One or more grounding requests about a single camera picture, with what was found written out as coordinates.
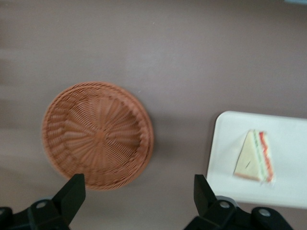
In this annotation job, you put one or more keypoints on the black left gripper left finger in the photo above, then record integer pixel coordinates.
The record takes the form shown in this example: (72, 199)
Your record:
(60, 203)

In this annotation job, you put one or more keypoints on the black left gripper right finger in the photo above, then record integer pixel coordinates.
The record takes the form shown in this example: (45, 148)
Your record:
(211, 210)

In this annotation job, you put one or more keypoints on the triangular sandwich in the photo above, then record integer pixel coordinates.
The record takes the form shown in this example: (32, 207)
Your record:
(249, 158)

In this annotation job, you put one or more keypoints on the cream rectangular tray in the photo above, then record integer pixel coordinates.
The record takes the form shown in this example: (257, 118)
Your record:
(227, 191)

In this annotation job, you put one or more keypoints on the round brown wicker basket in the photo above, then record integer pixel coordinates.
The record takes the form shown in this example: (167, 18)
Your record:
(96, 136)

